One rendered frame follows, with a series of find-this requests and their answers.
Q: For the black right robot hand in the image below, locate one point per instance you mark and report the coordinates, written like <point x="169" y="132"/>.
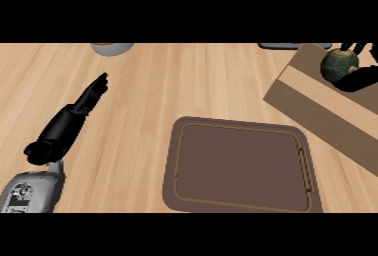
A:
<point x="360" y="79"/>

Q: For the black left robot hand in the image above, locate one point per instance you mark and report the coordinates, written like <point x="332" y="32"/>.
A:
<point x="63" y="128"/>

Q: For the green squash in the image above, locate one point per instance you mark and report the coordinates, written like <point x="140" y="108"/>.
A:
<point x="338" y="64"/>

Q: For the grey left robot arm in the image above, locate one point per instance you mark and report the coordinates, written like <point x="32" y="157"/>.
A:
<point x="29" y="190"/>

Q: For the cardboard box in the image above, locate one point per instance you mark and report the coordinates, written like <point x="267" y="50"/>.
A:
<point x="324" y="106"/>

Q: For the brown tray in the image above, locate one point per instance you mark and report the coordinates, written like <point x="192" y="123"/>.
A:
<point x="240" y="165"/>

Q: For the dark grey flat appliance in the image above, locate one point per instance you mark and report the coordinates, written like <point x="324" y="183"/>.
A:
<point x="289" y="46"/>

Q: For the grey bowl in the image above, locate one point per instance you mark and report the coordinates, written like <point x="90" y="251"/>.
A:
<point x="112" y="48"/>

